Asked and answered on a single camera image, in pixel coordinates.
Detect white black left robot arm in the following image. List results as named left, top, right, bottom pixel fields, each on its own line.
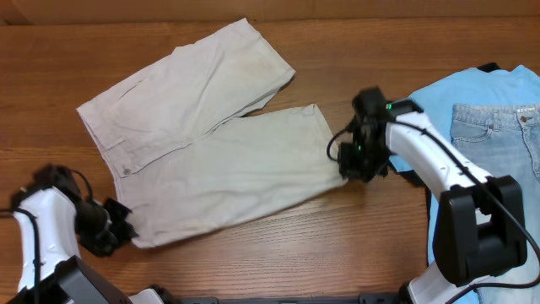
left=8, top=165, right=176, bottom=304

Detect black rail at table edge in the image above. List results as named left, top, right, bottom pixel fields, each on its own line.
left=175, top=293, right=400, bottom=304

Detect light blue t-shirt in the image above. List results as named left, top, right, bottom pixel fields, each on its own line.
left=410, top=65, right=539, bottom=239

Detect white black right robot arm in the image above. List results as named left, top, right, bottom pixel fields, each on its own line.
left=334, top=87, right=536, bottom=303

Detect light blue denim jeans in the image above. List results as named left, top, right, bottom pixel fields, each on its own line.
left=449, top=103, right=540, bottom=304

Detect black garment under t-shirt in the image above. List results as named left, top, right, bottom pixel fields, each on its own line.
left=398, top=62, right=503, bottom=220

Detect beige cotton shorts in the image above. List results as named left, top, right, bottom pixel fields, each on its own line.
left=78, top=19, right=344, bottom=248

